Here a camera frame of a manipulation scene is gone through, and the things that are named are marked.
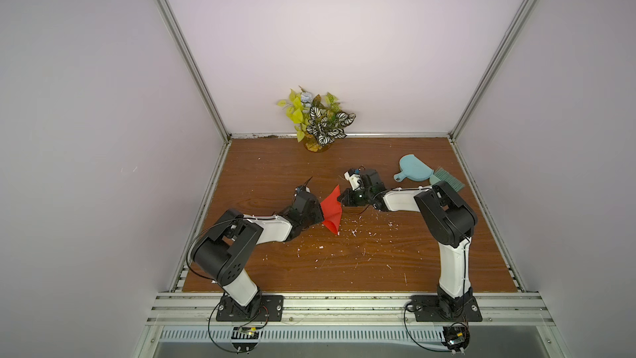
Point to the right small circuit board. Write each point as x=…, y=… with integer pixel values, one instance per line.
x=456, y=337

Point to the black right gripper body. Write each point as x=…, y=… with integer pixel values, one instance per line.
x=349, y=194

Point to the small circuit board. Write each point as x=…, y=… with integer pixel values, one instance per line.
x=456, y=337
x=245, y=339

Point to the left small circuit board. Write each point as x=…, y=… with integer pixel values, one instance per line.
x=245, y=339

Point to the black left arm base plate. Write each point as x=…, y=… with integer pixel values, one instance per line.
x=263, y=308

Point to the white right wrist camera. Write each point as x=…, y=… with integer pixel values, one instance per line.
x=354, y=178

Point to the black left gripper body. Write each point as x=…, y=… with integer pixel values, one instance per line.
x=314, y=217

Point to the artificial plant in amber vase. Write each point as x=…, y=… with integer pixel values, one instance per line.
x=319, y=120

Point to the green hand brush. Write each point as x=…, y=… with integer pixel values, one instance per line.
x=441, y=175

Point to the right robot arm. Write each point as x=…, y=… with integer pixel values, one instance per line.
x=449, y=219

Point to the red square paper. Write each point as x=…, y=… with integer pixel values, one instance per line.
x=332, y=211

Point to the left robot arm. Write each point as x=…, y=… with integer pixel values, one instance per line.
x=224, y=250

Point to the aluminium front rail frame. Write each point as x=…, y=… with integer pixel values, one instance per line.
x=514, y=319

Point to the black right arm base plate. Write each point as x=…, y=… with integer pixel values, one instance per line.
x=438, y=309

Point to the light blue dustpan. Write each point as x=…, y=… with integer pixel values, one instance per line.
x=412, y=168

